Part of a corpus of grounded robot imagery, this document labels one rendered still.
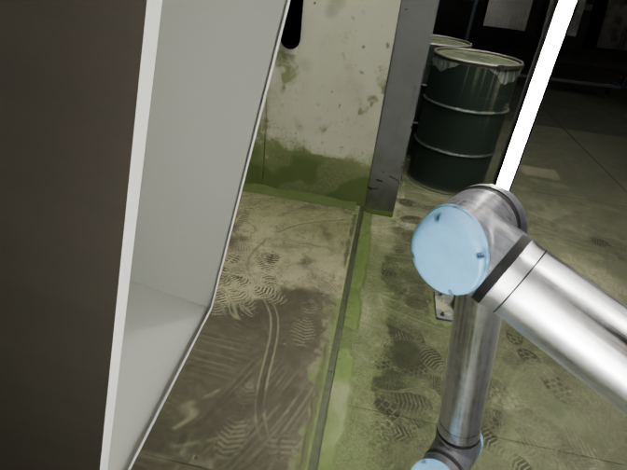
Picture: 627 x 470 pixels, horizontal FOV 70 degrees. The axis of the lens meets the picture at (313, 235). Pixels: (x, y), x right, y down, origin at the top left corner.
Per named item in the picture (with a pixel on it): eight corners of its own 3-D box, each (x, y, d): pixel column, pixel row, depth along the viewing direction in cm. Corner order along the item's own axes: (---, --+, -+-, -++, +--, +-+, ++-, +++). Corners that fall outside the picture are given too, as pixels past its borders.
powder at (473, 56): (424, 48, 314) (425, 47, 313) (498, 55, 320) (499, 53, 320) (451, 64, 268) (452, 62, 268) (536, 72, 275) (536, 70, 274)
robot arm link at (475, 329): (478, 161, 80) (439, 433, 109) (448, 180, 71) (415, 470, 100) (549, 173, 73) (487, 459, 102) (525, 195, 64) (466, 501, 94)
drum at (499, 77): (397, 162, 360) (423, 43, 314) (466, 167, 366) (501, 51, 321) (417, 195, 310) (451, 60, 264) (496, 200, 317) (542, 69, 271)
